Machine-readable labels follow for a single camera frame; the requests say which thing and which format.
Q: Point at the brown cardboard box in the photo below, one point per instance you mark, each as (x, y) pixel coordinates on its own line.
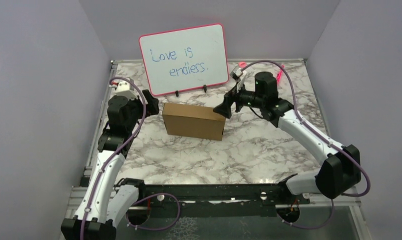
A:
(193, 121)

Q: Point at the pink-framed whiteboard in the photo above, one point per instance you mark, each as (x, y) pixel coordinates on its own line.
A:
(185, 59)

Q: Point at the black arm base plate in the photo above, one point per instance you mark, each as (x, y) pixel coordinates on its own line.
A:
(211, 200)

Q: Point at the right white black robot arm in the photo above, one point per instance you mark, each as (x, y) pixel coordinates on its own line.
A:
(338, 164)

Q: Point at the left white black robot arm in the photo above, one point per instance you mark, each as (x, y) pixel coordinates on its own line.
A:
(98, 214)

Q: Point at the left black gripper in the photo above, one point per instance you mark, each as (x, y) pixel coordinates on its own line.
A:
(152, 108)

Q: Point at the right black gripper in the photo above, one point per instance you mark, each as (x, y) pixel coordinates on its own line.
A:
(224, 108)

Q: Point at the pink marker pen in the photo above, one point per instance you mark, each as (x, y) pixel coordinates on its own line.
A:
(279, 75)

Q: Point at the pink-capped spray bottle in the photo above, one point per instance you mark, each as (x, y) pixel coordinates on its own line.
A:
(242, 64)

